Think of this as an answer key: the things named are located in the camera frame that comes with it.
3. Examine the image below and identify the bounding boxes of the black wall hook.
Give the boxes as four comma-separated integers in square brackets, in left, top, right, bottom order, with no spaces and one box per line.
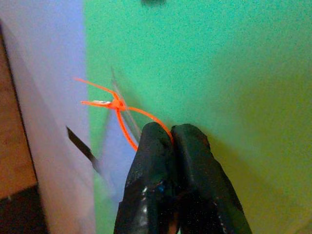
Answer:
[66,126,101,174]

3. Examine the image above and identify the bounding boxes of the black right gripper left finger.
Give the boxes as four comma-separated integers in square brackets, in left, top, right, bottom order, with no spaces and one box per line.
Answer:
[114,121,180,234]

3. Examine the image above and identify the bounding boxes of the green wall board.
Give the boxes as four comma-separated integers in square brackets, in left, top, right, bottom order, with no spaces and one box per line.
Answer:
[82,0,312,234]

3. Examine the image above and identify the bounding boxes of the silver keys with orange tie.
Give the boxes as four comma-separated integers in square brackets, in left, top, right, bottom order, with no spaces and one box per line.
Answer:
[74,65,175,156]

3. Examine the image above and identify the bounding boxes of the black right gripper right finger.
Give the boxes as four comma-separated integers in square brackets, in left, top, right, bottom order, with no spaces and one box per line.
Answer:
[170,123,253,234]

